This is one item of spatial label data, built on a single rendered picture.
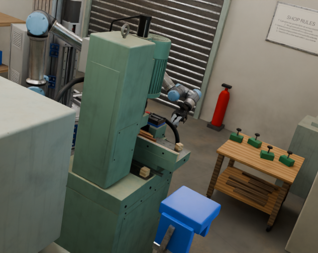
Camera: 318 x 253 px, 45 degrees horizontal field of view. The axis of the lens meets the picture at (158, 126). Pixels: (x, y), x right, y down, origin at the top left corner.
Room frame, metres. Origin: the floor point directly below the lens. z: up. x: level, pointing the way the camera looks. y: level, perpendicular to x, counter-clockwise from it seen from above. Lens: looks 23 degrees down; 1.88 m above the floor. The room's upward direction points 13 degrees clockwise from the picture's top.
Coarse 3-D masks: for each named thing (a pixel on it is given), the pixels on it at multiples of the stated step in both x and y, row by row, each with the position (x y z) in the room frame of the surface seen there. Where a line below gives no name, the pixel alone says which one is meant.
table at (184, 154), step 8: (160, 144) 2.02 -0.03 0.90; (168, 144) 2.04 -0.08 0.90; (136, 152) 1.93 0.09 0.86; (144, 152) 1.91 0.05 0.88; (184, 152) 1.99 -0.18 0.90; (152, 160) 1.88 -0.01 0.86; (160, 160) 1.86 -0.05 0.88; (184, 160) 1.95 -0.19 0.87; (168, 168) 1.84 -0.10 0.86; (176, 168) 1.87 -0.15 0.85
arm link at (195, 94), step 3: (189, 90) 2.58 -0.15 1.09; (192, 90) 2.60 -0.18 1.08; (195, 90) 2.59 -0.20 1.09; (198, 90) 2.60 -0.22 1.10; (189, 93) 2.56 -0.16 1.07; (192, 93) 2.56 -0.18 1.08; (195, 93) 2.57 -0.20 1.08; (198, 93) 2.58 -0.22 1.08; (186, 96) 2.56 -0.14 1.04; (189, 96) 2.54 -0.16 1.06; (192, 96) 2.54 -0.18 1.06; (195, 96) 2.55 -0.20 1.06; (198, 96) 2.57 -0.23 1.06; (192, 99) 2.52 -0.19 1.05; (195, 99) 2.54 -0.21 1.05; (198, 99) 2.57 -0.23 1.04; (195, 102) 2.53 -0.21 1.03
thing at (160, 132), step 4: (164, 124) 2.18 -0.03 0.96; (152, 128) 2.09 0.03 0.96; (156, 128) 2.10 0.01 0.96; (160, 128) 2.12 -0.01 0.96; (164, 128) 2.18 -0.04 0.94; (148, 132) 2.10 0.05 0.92; (152, 132) 2.09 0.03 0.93; (156, 132) 2.08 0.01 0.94; (160, 132) 2.14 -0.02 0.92; (164, 132) 2.19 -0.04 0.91; (156, 136) 2.10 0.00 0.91; (160, 136) 2.15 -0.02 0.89
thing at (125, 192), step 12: (72, 156) 1.83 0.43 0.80; (132, 168) 1.85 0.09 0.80; (72, 180) 1.66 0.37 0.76; (84, 180) 1.63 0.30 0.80; (120, 180) 1.70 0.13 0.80; (132, 180) 1.73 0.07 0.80; (144, 180) 1.75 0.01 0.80; (156, 180) 1.85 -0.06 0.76; (84, 192) 1.62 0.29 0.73; (96, 192) 1.59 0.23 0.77; (108, 192) 1.57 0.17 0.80; (120, 192) 1.59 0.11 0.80; (132, 192) 1.62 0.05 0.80; (144, 192) 1.74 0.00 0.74; (108, 204) 1.56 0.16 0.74; (120, 204) 1.53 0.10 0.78; (132, 204) 1.64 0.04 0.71
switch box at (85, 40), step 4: (84, 40) 1.72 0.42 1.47; (88, 40) 1.71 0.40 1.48; (84, 44) 1.72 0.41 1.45; (88, 44) 1.71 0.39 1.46; (84, 48) 1.72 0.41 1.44; (84, 52) 1.72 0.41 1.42; (80, 56) 1.73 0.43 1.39; (84, 56) 1.72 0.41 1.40; (80, 60) 1.73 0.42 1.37; (84, 60) 1.72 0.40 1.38; (80, 64) 1.73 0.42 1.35; (84, 64) 1.72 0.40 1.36; (80, 68) 1.72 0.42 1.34; (84, 68) 1.71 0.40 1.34; (84, 72) 1.71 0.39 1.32
